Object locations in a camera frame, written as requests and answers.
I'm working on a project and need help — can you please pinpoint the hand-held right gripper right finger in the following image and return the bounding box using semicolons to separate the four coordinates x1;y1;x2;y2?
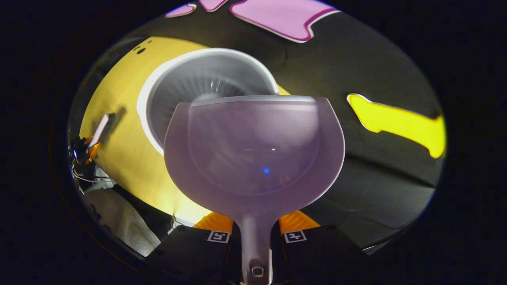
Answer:
271;210;369;283

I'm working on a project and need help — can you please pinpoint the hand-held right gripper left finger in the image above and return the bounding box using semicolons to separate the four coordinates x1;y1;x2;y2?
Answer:
152;212;242;285

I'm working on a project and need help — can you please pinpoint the pink dustpan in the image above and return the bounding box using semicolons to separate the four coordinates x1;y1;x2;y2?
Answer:
163;95;346;285

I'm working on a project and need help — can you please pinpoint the white ribbed garbage bin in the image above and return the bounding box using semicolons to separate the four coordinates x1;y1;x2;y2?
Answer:
136;48;280;156

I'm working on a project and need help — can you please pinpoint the wooden desktop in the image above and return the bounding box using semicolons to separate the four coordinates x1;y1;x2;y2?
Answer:
79;36;292;226

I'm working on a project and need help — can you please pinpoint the person's grey clothing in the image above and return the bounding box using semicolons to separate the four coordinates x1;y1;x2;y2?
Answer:
81;188;161;257

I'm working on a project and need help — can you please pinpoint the black backdrop cloth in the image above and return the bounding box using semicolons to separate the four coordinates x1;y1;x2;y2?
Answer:
69;0;447;254

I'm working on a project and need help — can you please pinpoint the white cable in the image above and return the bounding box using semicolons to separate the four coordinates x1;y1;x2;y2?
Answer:
72;168;115;195

